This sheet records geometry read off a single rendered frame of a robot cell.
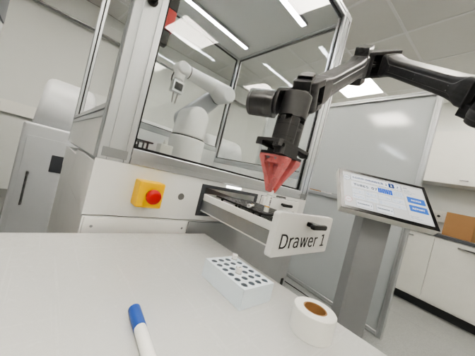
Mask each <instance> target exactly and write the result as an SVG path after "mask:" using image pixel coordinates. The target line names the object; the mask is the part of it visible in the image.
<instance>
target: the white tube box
mask: <svg viewBox="0 0 475 356"><path fill-rule="evenodd" d="M237 266H240V267H242V273H241V275H238V274H236V273H235V271H236V268H237ZM202 276H203V277H204V278H205V279H206V280H207V281H209V282H210V284H212V285H213V286H214V287H215V288H216V289H217V291H219V292H220V293H221V294H222V295H223V296H224V297H225V298H226V299H227V300H228V301H229V302H230V303H231V304H232V305H233V306H234V307H235V308H236V309H237V310H238V311H242V310H244V309H248V308H250V307H254V306H257V305H259V304H263V303H265V302H269V301H270V298H271V293H272V290H273V286H274V283H273V282H272V281H270V280H269V279H268V278H266V277H264V276H263V275H262V274H261V273H259V272H257V271H256V270H255V269H253V268H251V267H250V266H248V265H247V264H246V263H244V262H243V261H241V260H240V259H239V258H237V260H232V256H224V257H216V258H207V259H206V260H205V264H204V269H203V272H202Z"/></svg>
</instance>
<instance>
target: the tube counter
mask: <svg viewBox="0 0 475 356"><path fill-rule="evenodd" d="M370 187H371V191H375V192H378V193H381V194H387V195H390V196H396V197H399V198H404V197H403V193H401V192H398V191H392V190H389V189H383V188H380V187H376V186H371V185H370Z"/></svg>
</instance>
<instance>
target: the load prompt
mask: <svg viewBox="0 0 475 356"><path fill-rule="evenodd" d="M351 179H352V180H356V181H359V182H364V183H367V184H373V185H376V186H381V187H385V188H388V189H393V190H397V191H401V186H400V185H398V184H393V183H389V182H384V181H380V180H377V179H371V178H368V177H363V176H359V175H356V174H351Z"/></svg>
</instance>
